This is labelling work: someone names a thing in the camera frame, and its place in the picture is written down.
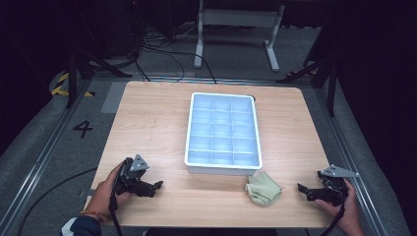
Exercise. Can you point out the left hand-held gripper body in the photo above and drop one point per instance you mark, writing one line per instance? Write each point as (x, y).
(130, 178)

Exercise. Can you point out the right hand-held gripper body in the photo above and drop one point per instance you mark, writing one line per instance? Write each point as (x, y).
(334, 187)

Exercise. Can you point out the person's right hand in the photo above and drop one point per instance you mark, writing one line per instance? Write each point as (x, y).
(349, 209)

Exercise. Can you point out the person's left hand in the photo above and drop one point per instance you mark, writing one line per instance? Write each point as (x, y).
(103, 195)

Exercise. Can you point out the green folded cloth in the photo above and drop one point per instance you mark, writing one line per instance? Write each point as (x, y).
(263, 190)

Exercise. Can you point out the white compartment tray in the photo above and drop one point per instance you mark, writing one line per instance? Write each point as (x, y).
(223, 134)

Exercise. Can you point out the grey floor tape patch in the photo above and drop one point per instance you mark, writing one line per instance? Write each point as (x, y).
(113, 97)

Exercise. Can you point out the black metal stand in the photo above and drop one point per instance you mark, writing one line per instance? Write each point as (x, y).
(323, 75)
(85, 67)

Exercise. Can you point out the yellow black hazard tape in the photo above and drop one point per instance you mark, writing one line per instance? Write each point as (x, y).
(60, 88)

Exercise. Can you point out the white metal desk frame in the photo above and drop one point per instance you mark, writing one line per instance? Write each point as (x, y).
(237, 19)

